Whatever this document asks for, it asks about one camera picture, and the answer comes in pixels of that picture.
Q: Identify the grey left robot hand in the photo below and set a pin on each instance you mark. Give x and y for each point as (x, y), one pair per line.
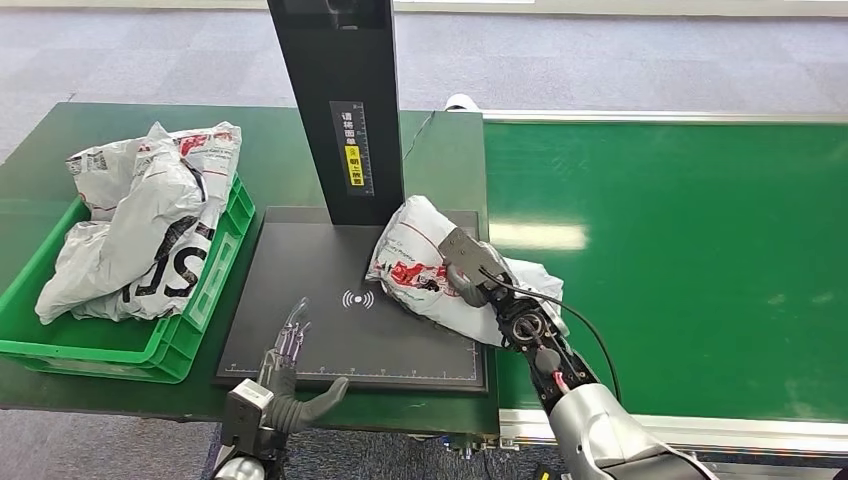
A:
(285, 411)

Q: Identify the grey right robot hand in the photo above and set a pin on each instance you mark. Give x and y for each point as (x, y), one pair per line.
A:
(467, 258)

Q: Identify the white courier bag red print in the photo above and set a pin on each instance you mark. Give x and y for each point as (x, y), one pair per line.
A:
(411, 265)

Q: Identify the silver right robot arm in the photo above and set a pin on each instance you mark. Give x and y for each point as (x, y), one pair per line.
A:
(596, 430)

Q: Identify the black weighing device platform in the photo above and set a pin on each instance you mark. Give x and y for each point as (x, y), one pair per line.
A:
(318, 265)

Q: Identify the green plastic basket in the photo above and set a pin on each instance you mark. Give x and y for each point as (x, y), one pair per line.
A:
(132, 348)

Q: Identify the black weighing device column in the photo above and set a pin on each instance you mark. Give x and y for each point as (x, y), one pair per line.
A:
(331, 66)

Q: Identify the white rounded object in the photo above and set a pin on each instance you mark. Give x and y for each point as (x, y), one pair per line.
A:
(462, 102)

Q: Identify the black yellow column label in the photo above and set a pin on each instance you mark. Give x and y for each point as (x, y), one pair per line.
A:
(352, 146)

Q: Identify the metal fitting under table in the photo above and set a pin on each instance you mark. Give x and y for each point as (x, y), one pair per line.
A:
(467, 447)

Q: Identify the white courier bag black letters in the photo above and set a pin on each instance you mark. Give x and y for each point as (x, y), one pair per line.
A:
(146, 238)

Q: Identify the green conveyor belt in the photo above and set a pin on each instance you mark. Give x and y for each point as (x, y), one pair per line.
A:
(729, 265)

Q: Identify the white courier bag with labels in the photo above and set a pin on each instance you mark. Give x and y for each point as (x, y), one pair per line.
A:
(212, 149)

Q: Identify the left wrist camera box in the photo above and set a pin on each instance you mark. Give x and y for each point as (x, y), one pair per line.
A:
(244, 411)

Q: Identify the aluminium conveyor frame rail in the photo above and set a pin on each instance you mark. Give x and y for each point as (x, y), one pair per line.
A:
(762, 434)
(662, 117)

